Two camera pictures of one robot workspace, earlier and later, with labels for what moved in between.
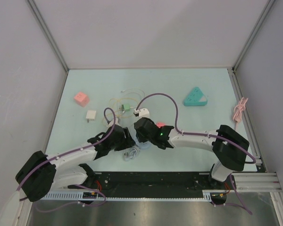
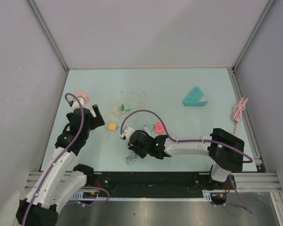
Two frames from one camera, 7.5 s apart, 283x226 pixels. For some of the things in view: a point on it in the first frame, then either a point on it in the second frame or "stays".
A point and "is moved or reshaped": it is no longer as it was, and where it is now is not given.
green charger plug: [126, 107] stays
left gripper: [127, 141] → [95, 121]
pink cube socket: [81, 99] stays
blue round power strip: [141, 145] is moved or reshaped
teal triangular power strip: [195, 98] stays
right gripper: [141, 138] → [133, 149]
